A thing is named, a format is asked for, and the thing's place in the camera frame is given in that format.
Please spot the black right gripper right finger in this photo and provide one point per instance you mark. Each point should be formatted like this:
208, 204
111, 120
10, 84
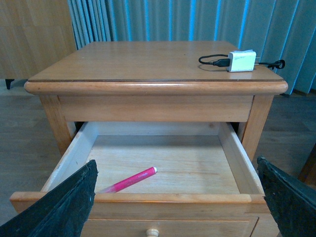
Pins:
291, 202

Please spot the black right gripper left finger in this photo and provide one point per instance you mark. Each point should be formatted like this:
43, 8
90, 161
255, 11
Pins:
62, 212

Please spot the wooden drawer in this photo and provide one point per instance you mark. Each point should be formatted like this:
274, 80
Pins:
205, 185

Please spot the pink marker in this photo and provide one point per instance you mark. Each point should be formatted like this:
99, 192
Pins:
121, 185

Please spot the dark wooden furniture piece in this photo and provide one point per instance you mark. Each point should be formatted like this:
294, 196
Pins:
308, 172

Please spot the wooden nightstand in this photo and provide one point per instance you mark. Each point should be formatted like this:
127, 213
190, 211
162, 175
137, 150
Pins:
154, 81

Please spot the white power adapter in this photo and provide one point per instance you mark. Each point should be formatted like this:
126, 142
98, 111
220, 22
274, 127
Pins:
241, 61

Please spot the grey pleated curtain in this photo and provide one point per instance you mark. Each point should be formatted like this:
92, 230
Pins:
274, 29

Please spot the light wooden cabinet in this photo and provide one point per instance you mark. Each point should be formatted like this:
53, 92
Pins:
34, 34

